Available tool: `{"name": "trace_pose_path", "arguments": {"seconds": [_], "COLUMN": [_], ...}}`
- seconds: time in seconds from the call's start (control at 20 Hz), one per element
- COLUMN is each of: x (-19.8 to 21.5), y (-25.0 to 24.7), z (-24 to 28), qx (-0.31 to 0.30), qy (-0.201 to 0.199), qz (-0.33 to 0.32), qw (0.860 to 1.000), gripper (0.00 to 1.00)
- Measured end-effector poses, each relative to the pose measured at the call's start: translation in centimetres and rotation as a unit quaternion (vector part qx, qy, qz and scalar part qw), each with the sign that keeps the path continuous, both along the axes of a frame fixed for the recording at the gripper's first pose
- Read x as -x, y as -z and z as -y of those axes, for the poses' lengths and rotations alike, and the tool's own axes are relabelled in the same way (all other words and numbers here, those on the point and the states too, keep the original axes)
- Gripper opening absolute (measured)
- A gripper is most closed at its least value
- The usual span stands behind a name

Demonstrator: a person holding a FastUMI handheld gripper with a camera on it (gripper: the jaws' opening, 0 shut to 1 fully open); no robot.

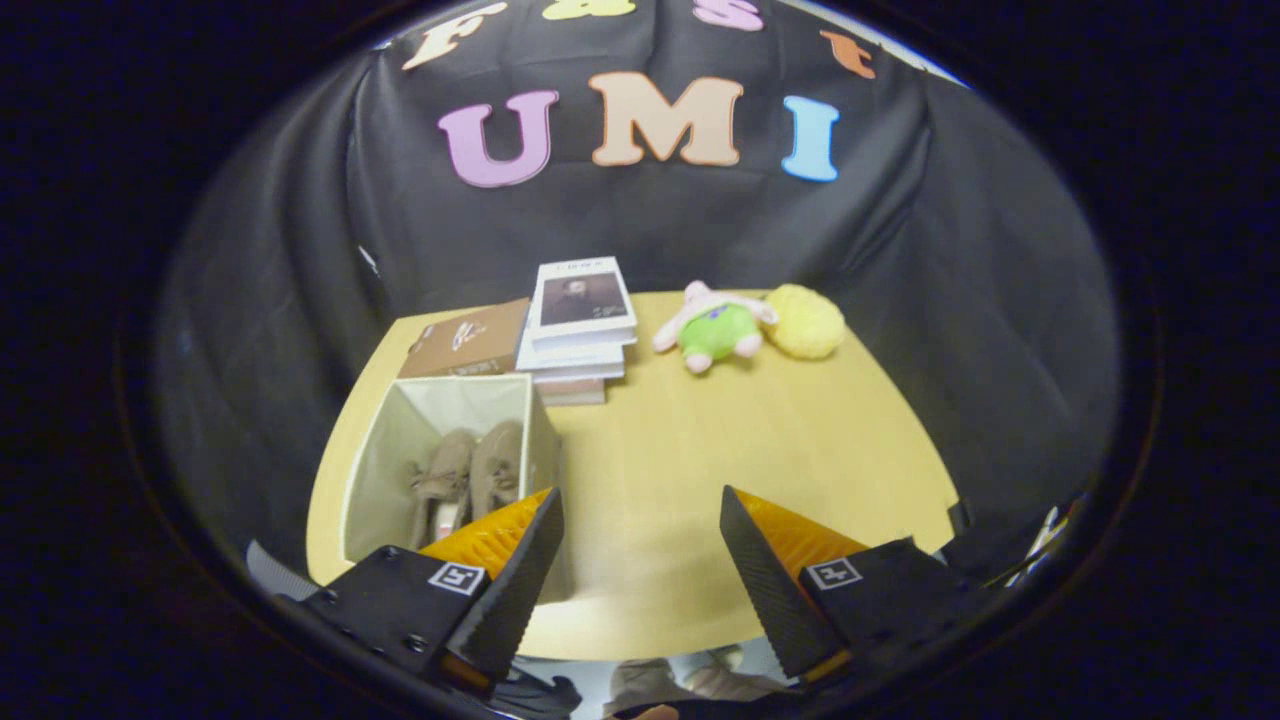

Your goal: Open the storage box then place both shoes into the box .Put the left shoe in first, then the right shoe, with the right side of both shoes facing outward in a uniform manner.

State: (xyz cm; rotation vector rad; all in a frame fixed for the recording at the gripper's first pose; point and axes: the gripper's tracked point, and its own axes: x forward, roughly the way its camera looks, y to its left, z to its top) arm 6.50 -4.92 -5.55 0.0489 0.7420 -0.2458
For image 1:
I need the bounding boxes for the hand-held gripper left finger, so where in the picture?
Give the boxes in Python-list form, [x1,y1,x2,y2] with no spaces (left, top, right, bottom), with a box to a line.
[298,487,566,693]

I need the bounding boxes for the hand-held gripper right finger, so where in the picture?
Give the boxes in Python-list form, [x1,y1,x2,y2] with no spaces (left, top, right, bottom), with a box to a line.
[718,485,991,683]

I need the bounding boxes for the brown fuzzy slipper shoe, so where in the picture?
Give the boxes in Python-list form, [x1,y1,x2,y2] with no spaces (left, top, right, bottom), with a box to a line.
[408,430,478,546]
[468,420,527,513]

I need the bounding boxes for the beige fabric storage box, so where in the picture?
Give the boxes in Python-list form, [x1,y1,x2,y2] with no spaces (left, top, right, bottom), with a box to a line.
[343,373,576,603]

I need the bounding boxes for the person's legs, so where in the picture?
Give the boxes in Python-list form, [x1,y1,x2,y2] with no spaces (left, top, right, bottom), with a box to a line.
[600,648,791,720]

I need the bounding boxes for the thick tan-covered book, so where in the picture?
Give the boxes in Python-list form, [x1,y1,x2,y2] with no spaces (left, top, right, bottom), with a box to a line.
[538,376,608,407]

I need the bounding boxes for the black equipment clutter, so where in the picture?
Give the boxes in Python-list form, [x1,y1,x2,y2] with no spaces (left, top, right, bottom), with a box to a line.
[945,490,1086,591]

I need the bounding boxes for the brown cover book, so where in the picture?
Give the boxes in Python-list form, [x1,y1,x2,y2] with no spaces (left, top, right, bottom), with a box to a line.
[398,298,532,379]

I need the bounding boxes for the green plush toy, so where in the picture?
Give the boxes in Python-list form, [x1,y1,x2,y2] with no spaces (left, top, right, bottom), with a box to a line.
[653,281,779,374]

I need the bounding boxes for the yellow plush toy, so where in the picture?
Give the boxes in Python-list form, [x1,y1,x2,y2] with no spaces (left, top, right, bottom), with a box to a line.
[765,284,847,361]

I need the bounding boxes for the white portrait cover book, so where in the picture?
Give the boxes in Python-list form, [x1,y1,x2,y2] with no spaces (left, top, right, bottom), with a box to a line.
[530,257,639,351]

